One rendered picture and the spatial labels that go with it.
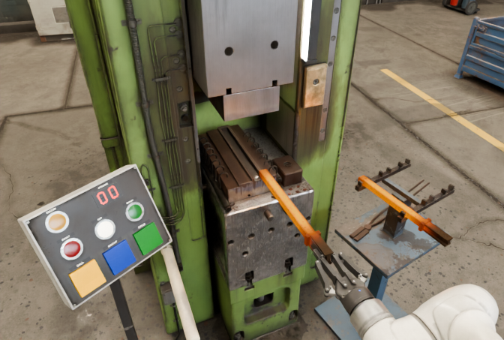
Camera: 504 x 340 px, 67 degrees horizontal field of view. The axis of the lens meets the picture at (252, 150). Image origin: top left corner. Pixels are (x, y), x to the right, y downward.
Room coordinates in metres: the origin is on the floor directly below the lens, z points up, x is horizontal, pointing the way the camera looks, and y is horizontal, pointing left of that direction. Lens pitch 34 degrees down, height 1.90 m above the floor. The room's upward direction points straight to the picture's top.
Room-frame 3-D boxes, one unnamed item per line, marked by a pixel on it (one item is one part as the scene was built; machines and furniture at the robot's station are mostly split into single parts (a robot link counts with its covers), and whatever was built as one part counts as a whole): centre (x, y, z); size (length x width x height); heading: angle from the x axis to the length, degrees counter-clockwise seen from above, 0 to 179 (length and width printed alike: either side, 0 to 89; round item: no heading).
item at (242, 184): (1.33, 0.08, 0.96); 0.42 x 0.20 x 0.09; 22
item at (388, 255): (1.19, -0.61, 0.66); 0.40 x 0.30 x 0.02; 122
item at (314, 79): (1.38, -0.24, 1.27); 0.09 x 0.02 x 0.17; 112
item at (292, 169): (1.26, -0.14, 0.95); 0.12 x 0.08 x 0.06; 22
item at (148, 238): (0.84, 0.33, 1.01); 0.07 x 0.05 x 0.07; 137
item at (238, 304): (1.36, 0.03, 0.23); 0.55 x 0.37 x 0.47; 22
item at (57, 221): (0.75, 0.53, 1.16); 0.05 x 0.03 x 0.04; 112
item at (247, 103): (1.33, 0.08, 1.32); 0.42 x 0.20 x 0.10; 22
